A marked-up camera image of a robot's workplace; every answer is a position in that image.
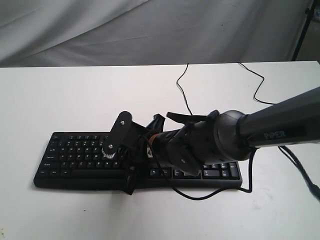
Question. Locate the grey backdrop cloth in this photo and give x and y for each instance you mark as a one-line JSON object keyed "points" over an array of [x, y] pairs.
{"points": [[65, 33]]}

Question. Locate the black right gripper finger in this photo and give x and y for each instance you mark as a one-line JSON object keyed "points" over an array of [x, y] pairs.
{"points": [[157, 124]]}

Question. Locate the black Acer keyboard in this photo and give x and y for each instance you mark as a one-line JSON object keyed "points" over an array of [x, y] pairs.
{"points": [[73, 161]]}

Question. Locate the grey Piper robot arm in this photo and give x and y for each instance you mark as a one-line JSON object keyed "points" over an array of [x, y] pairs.
{"points": [[216, 138]]}

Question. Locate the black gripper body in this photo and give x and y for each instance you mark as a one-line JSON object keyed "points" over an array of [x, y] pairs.
{"points": [[163, 148]]}

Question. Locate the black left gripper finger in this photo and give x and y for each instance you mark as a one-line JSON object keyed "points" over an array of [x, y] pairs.
{"points": [[132, 177]]}

